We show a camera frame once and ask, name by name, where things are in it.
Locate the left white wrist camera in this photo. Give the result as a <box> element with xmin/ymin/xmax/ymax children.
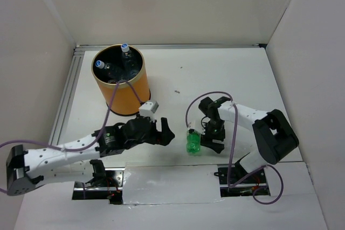
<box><xmin>139</xmin><ymin>100</ymin><xmax>159</xmax><ymax>120</ymax></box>

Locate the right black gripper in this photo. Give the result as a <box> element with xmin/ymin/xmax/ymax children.
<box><xmin>200</xmin><ymin>119</ymin><xmax>225</xmax><ymax>154</ymax></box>

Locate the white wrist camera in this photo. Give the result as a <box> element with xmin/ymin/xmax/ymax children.
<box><xmin>139</xmin><ymin>100</ymin><xmax>159</xmax><ymax>120</ymax></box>
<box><xmin>188</xmin><ymin>120</ymin><xmax>203</xmax><ymax>135</ymax></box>

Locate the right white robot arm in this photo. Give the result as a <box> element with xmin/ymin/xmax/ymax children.
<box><xmin>198</xmin><ymin>97</ymin><xmax>299</xmax><ymax>183</ymax></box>

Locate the green bottle lower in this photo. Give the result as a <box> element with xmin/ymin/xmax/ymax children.
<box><xmin>186</xmin><ymin>129</ymin><xmax>201</xmax><ymax>156</ymax></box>

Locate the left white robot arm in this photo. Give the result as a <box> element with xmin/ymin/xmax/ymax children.
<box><xmin>3</xmin><ymin>115</ymin><xmax>175</xmax><ymax>196</ymax></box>

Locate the orange cylindrical bin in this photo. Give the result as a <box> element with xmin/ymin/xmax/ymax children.
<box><xmin>91</xmin><ymin>44</ymin><xmax>151</xmax><ymax>116</ymax></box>

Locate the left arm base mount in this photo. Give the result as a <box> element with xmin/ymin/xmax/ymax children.
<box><xmin>72</xmin><ymin>159</ymin><xmax>125</xmax><ymax>205</ymax></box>

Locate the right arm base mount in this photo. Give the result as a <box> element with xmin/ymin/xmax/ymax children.
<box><xmin>213</xmin><ymin>165</ymin><xmax>270</xmax><ymax>198</ymax></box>

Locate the clear bottle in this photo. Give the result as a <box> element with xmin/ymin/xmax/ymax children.
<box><xmin>121</xmin><ymin>43</ymin><xmax>139</xmax><ymax>79</ymax></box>
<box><xmin>95</xmin><ymin>60</ymin><xmax>127</xmax><ymax>82</ymax></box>

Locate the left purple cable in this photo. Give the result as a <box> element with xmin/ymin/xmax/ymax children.
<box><xmin>0</xmin><ymin>79</ymin><xmax>146</xmax><ymax>193</ymax></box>

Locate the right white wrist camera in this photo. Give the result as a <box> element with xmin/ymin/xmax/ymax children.
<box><xmin>188</xmin><ymin>120</ymin><xmax>203</xmax><ymax>135</ymax></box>

